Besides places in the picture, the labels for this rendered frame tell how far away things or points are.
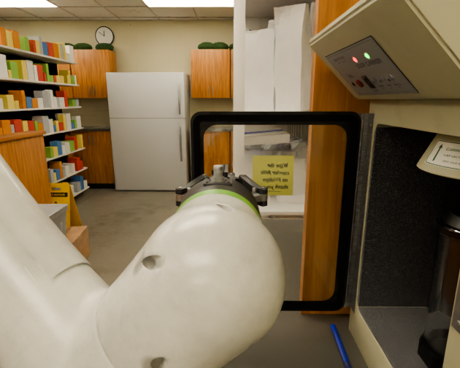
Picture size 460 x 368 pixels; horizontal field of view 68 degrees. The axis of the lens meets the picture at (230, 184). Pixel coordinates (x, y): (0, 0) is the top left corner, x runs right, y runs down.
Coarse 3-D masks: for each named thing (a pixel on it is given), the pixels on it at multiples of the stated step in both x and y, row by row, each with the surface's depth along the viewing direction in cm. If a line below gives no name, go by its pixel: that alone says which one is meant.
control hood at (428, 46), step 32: (384, 0) 30; (416, 0) 28; (448, 0) 28; (320, 32) 51; (352, 32) 41; (384, 32) 35; (416, 32) 30; (448, 32) 28; (416, 64) 34; (448, 64) 30; (384, 96) 48; (416, 96) 40; (448, 96) 35
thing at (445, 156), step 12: (432, 144) 47; (444, 144) 44; (456, 144) 42; (432, 156) 45; (444, 156) 43; (456, 156) 42; (420, 168) 47; (432, 168) 44; (444, 168) 42; (456, 168) 41
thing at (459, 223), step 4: (456, 208) 49; (448, 212) 49; (452, 212) 48; (456, 212) 47; (444, 216) 49; (448, 216) 48; (452, 216) 47; (456, 216) 46; (444, 220) 48; (448, 220) 47; (452, 220) 47; (456, 220) 46; (448, 224) 47; (452, 224) 46; (456, 224) 46; (456, 228) 45
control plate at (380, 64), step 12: (348, 48) 45; (360, 48) 42; (372, 48) 39; (336, 60) 53; (348, 60) 48; (360, 60) 45; (372, 60) 42; (384, 60) 39; (348, 72) 52; (360, 72) 48; (372, 72) 45; (384, 72) 42; (396, 72) 39; (384, 84) 45; (396, 84) 42; (408, 84) 39
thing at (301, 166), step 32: (224, 128) 61; (256, 128) 61; (288, 128) 61; (320, 128) 61; (224, 160) 62; (256, 160) 62; (288, 160) 62; (320, 160) 62; (288, 192) 63; (320, 192) 63; (288, 224) 65; (320, 224) 65; (288, 256) 67; (320, 256) 67; (288, 288) 68; (320, 288) 68
